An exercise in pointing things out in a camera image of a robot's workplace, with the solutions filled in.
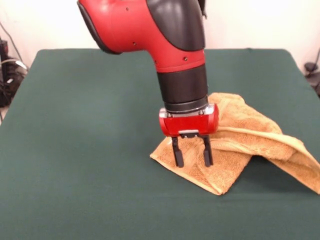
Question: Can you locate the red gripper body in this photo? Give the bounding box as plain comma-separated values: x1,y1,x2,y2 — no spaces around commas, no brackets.
158,103,220,138

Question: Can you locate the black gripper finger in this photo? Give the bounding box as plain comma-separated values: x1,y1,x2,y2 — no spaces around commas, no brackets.
171,136,185,168
200,134,214,167

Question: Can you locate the tan terry towel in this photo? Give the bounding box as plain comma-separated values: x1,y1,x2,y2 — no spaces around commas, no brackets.
149,92,320,197

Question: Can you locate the dark green table cloth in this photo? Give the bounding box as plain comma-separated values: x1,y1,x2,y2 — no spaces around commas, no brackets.
0,48,320,240

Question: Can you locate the black rounded device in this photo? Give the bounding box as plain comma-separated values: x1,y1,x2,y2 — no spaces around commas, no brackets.
303,62,320,98

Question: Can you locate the black plug adapter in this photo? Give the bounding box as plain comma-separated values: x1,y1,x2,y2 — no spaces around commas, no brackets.
0,39,10,60

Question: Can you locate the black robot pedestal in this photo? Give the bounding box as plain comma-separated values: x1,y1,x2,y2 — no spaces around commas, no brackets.
198,0,208,20

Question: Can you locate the black cable heap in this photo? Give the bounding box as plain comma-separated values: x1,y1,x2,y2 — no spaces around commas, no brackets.
0,58,29,108

